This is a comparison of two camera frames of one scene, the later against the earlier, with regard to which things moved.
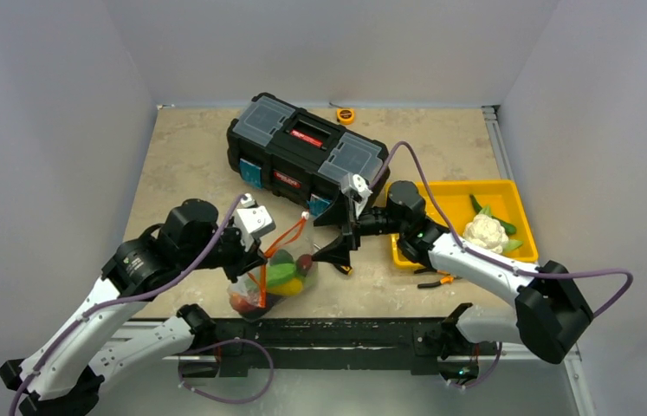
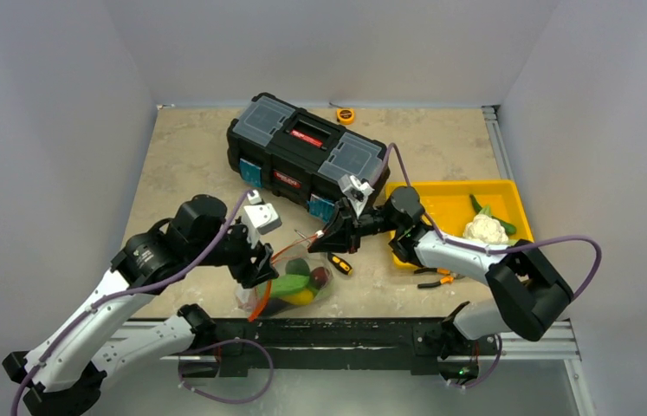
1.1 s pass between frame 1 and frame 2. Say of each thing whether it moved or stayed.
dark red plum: moved
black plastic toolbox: stayed
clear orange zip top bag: moved
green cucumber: stayed
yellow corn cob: moved
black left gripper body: stayed
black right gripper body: stayed
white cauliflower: stayed
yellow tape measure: stayed
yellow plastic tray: stayed
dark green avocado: moved
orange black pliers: stayed
